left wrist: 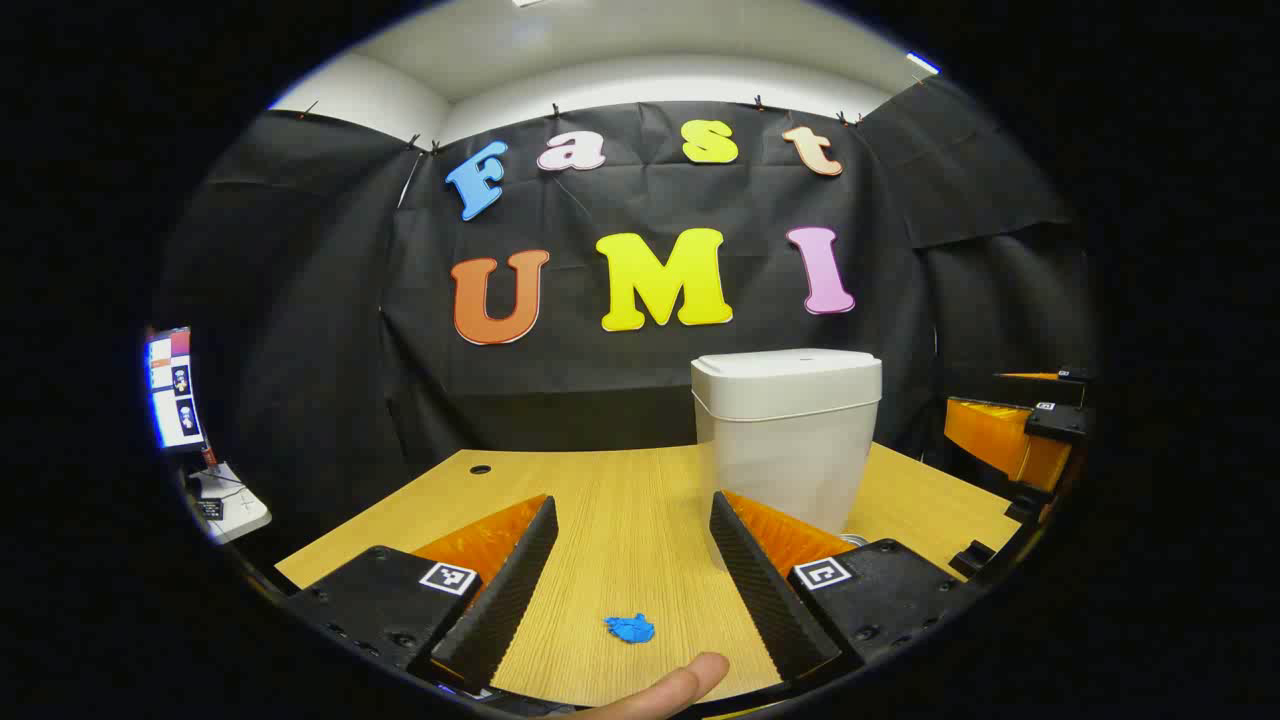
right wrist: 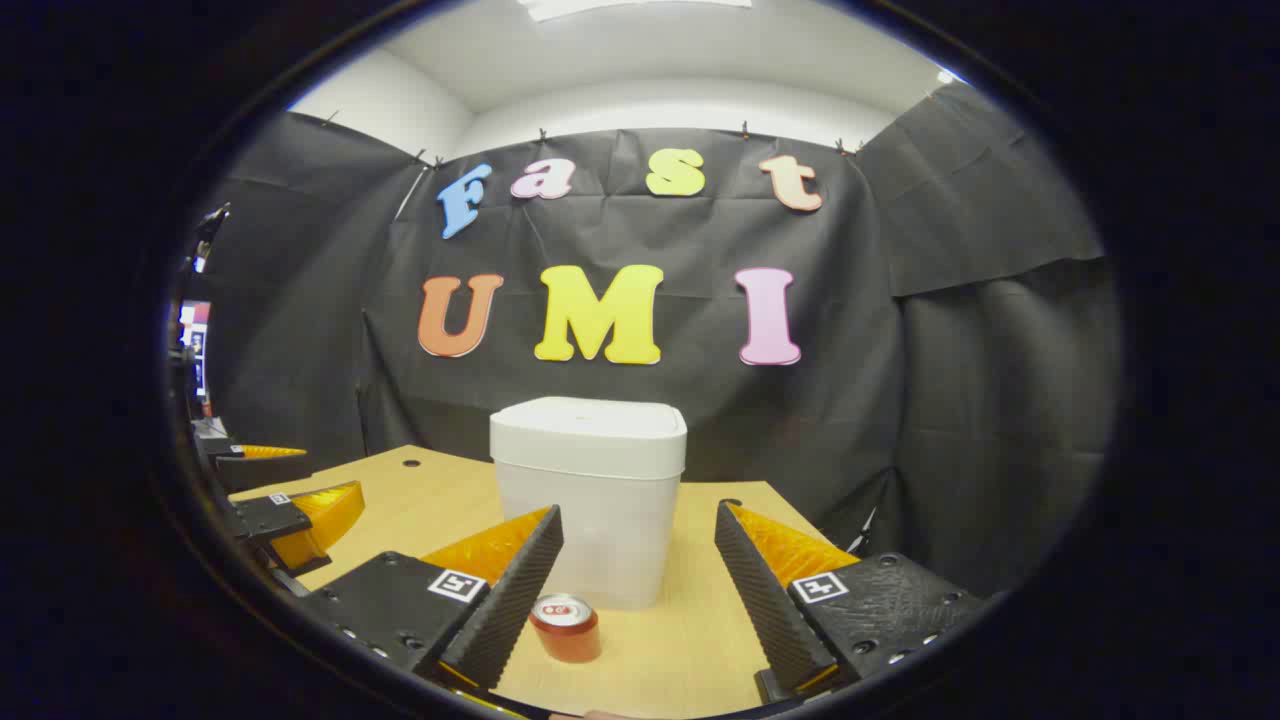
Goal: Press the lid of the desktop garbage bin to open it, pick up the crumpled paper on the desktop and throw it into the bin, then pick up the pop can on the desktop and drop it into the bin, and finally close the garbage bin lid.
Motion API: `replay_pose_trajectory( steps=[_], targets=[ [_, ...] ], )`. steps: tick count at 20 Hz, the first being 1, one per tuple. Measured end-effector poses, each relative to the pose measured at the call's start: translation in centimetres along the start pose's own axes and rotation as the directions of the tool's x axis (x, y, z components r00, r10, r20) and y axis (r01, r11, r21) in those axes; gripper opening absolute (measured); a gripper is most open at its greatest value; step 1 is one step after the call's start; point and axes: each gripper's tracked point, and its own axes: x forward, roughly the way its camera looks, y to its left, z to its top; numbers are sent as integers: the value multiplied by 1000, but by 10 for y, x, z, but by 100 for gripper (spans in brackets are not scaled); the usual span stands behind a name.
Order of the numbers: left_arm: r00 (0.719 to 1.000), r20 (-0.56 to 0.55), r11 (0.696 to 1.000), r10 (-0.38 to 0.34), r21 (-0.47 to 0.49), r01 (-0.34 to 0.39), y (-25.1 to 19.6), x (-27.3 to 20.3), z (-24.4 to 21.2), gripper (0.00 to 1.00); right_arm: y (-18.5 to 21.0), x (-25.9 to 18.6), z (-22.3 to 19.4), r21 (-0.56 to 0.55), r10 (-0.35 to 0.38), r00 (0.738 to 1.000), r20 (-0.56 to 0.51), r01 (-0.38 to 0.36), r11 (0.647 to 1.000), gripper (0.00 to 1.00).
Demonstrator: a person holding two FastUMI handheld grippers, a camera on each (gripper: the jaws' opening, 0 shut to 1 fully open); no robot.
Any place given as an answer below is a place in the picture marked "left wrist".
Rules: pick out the wooden desktop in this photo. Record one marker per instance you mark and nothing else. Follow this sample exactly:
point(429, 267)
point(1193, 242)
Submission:
point(620, 520)

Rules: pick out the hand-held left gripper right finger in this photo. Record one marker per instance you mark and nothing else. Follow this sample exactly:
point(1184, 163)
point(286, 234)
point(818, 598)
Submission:
point(760, 590)

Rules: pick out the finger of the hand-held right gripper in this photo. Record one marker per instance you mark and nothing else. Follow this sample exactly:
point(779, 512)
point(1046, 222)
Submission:
point(1060, 390)
point(990, 430)

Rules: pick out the blue paper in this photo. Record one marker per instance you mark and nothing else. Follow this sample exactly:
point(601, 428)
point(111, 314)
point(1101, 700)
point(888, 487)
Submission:
point(630, 628)

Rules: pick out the small black labelled device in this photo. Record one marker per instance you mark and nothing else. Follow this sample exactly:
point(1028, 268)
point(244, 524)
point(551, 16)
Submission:
point(211, 509)

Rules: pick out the white side table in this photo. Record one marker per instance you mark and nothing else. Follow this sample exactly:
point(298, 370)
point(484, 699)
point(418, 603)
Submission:
point(245, 510)

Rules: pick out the white desktop garbage bin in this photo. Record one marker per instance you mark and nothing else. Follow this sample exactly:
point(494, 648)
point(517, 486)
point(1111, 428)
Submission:
point(790, 450)

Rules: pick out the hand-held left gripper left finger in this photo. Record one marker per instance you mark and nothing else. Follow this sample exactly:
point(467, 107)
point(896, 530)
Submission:
point(510, 590)

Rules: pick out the computer monitor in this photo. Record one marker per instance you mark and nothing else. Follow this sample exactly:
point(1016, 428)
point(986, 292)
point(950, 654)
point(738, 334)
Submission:
point(172, 390)

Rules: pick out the black backdrop cloth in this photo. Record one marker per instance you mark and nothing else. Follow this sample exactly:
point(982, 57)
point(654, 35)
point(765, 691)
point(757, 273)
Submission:
point(600, 210)

